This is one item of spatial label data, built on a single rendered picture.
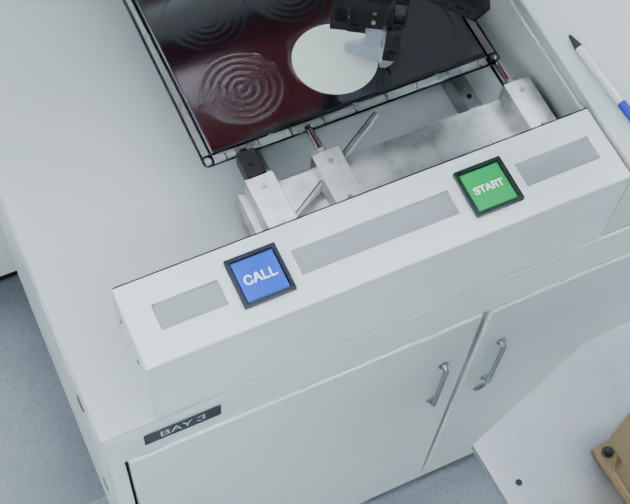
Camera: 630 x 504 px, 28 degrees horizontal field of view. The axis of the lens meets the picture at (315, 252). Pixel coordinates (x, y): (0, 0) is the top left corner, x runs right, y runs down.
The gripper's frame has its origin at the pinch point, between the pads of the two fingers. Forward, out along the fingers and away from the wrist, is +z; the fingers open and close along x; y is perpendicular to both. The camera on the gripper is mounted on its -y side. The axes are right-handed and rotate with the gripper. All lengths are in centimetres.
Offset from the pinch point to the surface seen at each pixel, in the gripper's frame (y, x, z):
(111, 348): 26.7, 35.7, 9.3
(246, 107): 15.5, 8.1, 1.4
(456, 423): -18, 21, 60
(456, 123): -8.5, 5.7, 3.3
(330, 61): 6.7, 0.5, 1.2
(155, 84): 27.5, 0.9, 9.3
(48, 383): 50, 10, 91
